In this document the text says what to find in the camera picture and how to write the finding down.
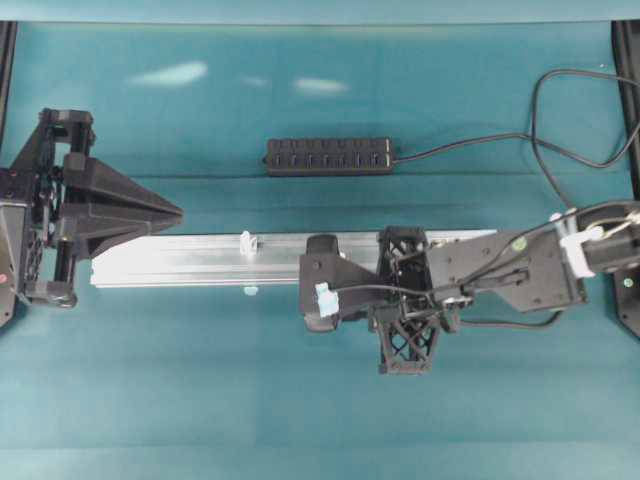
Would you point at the black frame rail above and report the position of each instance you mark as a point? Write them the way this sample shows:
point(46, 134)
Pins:
point(625, 47)

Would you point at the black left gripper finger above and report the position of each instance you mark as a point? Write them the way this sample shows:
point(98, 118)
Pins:
point(92, 176)
point(95, 236)

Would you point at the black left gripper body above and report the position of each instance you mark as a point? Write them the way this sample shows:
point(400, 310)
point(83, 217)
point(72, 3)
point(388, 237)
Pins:
point(39, 268)

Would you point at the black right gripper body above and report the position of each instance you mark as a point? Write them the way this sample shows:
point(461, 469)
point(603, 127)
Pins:
point(409, 323)

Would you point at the silver aluminium extrusion rail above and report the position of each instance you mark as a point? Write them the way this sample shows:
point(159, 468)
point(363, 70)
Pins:
point(245, 260)

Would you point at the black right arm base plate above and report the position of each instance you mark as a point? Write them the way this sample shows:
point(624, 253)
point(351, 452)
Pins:
point(626, 288)

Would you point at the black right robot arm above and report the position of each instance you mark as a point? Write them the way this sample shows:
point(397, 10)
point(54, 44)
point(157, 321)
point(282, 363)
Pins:
point(540, 269)

